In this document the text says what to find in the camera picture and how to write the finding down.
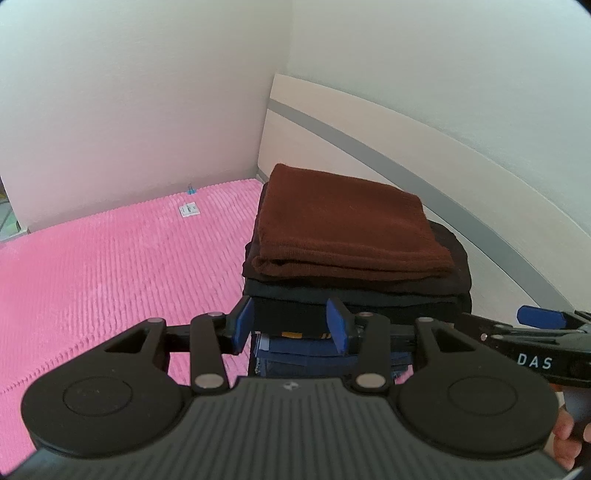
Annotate blue folded jeans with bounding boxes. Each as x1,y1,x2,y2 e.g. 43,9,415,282
248,330,413,385

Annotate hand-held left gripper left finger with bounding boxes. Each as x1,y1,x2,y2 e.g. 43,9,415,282
104,295,256,396

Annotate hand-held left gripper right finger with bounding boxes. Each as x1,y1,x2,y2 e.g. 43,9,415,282
325,298,468,396

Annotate brown knit sweater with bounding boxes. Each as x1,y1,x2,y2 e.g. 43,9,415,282
252,162,456,280

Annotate stack of dark folded clothes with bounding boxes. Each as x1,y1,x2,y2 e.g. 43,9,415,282
242,182,473,337

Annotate white headboard with grey stripe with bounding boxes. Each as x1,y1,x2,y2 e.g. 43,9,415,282
255,73,591,324

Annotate person's right hand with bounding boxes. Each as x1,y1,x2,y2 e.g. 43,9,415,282
550,408,591,472

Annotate pink ribbed blanket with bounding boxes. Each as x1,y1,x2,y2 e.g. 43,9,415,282
0,178,264,462

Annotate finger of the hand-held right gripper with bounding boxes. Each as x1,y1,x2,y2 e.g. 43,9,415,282
455,313,514,339
516,306,578,331

